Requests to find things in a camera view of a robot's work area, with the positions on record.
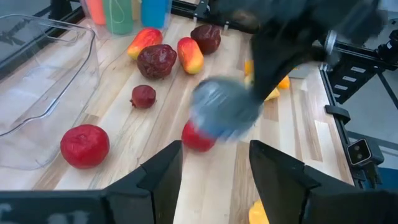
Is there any small dark red toy fruit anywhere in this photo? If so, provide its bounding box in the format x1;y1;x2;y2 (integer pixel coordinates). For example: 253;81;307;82
129;84;157;110

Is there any small grey depth camera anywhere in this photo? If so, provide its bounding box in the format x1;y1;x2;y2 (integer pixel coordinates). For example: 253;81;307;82
346;138;386;167

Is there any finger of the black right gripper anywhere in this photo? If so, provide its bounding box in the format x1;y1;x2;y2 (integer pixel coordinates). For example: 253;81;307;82
253;74;280;102

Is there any red round toy fruit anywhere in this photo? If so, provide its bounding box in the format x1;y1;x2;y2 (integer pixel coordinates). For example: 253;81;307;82
60;124;111;170
181;119;218;153

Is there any blue squeeze bottle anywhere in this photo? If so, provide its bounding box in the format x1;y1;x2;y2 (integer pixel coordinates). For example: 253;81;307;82
140;0;170;29

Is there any yellow squeeze bottle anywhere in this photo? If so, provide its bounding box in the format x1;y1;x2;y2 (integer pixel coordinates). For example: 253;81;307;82
130;0;142;21

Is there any orange toy fruit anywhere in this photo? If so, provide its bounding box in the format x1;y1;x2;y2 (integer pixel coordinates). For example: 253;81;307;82
244;58;292;91

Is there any red yellow toy mango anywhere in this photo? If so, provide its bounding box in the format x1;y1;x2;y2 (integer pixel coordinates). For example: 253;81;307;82
177;36;205;75
126;27;164;60

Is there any clear plastic fruit bin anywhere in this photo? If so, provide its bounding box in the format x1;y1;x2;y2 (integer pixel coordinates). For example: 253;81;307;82
0;14;101;171

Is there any orange-red squeeze bottle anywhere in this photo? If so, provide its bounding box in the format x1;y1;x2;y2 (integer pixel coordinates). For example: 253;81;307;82
85;0;106;26

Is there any red label tin can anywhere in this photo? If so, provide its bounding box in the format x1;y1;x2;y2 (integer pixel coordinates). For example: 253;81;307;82
190;77;264;141

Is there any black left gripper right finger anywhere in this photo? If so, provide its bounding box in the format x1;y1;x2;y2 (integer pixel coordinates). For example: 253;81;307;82
248;139;323;224

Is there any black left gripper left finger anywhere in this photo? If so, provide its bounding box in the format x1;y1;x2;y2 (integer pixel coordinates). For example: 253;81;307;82
102;139;183;224

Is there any large dark red toy fruit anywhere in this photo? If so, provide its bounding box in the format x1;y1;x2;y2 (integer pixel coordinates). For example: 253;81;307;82
136;44;178;80
190;24;222;55

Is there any green squeeze bottle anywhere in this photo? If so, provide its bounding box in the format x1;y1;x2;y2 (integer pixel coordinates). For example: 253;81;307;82
102;0;135;35

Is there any yellow toy starfruit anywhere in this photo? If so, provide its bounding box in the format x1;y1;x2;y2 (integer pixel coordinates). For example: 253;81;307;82
248;198;271;224

